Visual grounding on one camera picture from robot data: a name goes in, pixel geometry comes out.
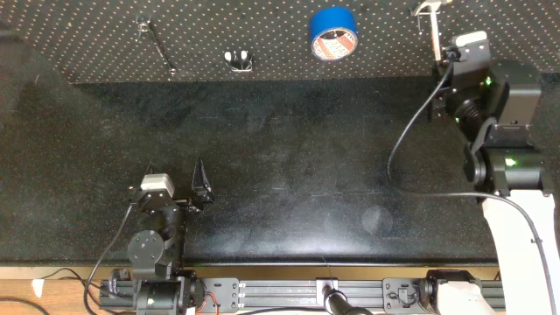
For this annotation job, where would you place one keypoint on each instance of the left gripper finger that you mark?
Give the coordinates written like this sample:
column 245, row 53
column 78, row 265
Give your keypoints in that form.
column 149, row 169
column 201, row 182

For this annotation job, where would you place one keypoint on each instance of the wrench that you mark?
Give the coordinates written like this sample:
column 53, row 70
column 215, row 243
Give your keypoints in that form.
column 159, row 48

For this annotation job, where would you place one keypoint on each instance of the roll of blue tape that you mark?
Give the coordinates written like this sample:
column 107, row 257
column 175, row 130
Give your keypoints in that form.
column 328, row 22

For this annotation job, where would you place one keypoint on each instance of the mounting rail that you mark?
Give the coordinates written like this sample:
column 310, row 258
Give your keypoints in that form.
column 280, row 297

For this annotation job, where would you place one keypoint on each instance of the black pegboard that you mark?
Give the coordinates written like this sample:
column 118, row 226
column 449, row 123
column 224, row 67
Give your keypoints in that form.
column 262, row 44

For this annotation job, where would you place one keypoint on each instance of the white tape piece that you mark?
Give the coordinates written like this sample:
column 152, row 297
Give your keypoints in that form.
column 38, row 288

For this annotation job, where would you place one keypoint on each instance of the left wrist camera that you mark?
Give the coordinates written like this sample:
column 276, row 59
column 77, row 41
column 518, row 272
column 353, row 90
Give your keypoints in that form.
column 156, row 184

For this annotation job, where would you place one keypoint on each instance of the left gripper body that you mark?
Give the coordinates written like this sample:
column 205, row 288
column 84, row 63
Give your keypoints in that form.
column 188, row 205

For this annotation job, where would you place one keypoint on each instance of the black and white pliers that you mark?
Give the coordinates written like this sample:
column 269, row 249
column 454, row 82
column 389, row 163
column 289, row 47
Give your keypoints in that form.
column 228, row 57

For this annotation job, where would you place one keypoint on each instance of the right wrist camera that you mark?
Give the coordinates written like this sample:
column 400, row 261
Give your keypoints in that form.
column 470, row 37

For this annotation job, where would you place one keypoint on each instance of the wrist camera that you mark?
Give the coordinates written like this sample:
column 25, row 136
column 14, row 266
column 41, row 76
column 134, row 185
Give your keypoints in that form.
column 470, row 37
column 156, row 184

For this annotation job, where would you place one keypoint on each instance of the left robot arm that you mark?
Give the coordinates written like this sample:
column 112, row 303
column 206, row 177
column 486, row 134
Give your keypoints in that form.
column 153, row 254

